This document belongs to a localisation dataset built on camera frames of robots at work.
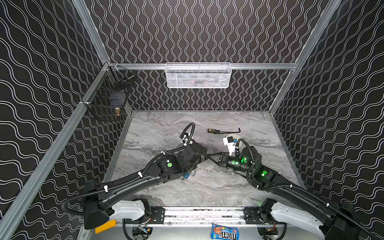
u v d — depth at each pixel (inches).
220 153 26.0
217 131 42.0
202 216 29.5
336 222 15.8
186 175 34.1
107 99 37.4
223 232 27.1
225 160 24.3
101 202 15.5
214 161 26.4
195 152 19.5
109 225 28.2
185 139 24.6
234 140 33.6
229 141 26.5
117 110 32.6
